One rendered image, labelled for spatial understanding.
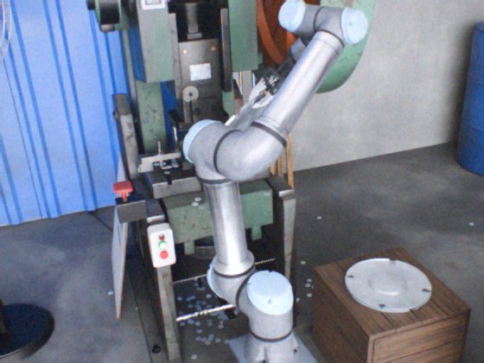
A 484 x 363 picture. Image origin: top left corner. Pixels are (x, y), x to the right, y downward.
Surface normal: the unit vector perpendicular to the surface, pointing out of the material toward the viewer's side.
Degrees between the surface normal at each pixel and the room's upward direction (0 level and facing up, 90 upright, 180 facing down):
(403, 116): 90
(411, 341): 90
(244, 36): 90
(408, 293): 0
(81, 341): 0
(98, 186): 90
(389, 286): 0
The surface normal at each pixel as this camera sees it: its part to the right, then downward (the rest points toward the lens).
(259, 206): 0.32, 0.40
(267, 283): 0.04, -0.85
